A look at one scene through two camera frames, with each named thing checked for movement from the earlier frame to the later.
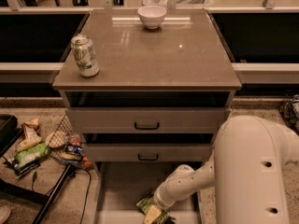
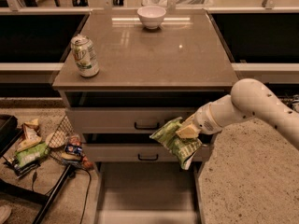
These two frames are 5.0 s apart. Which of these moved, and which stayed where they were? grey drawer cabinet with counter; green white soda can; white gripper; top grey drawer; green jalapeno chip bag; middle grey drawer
Moved: white gripper; green jalapeno chip bag
Stayed: top grey drawer; green white soda can; grey drawer cabinet with counter; middle grey drawer
